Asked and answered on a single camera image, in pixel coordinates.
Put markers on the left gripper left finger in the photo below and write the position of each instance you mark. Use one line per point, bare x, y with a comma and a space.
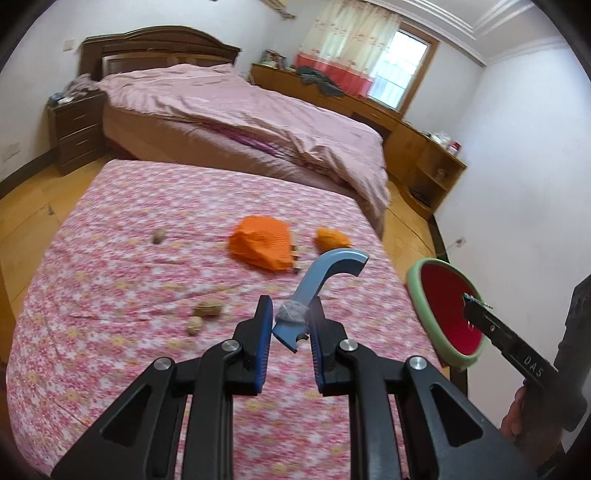
175, 418

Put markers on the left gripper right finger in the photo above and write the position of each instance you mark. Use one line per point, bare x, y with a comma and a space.
406, 420

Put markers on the teal binder clip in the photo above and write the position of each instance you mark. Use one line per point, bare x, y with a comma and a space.
475, 312

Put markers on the blue plastic hook tool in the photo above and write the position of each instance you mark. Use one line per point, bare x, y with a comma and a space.
291, 319

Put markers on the person's right hand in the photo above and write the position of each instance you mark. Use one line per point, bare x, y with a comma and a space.
511, 424

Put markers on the walnut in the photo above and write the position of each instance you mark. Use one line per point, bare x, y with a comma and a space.
158, 236
208, 308
193, 325

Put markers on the red bin with green rim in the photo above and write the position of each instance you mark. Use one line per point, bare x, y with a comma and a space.
437, 291

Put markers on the wooden comb piece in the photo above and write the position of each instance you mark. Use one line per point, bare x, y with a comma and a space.
294, 252

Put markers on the small orange crumpled net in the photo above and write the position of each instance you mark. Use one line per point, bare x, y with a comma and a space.
330, 239

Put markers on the orange foam fruit net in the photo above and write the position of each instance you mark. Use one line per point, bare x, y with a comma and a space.
263, 242

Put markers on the long wooden cabinet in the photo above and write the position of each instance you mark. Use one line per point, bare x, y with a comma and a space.
424, 170

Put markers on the red box on cabinet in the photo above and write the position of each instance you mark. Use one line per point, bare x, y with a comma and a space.
454, 148

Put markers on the white bag on cabinet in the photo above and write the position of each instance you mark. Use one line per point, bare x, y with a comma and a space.
441, 138

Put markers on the brown mattress base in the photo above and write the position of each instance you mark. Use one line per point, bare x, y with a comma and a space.
154, 139

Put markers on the dark wooden nightstand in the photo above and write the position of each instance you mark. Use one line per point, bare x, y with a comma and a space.
76, 132

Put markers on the pink quilt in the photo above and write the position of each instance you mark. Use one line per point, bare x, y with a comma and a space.
217, 99

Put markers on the clothes pile on nightstand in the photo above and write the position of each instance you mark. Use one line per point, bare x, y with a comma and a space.
78, 88

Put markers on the dark clothes on cabinet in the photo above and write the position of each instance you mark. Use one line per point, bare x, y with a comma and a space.
312, 76

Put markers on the dark wooden headboard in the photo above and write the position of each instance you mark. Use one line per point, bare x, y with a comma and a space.
151, 47

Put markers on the books on cabinet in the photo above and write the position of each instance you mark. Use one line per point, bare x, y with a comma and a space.
272, 59

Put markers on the floral white red curtain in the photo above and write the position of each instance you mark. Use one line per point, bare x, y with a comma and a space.
346, 42

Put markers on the window with wooden frame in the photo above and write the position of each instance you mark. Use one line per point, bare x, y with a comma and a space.
401, 68

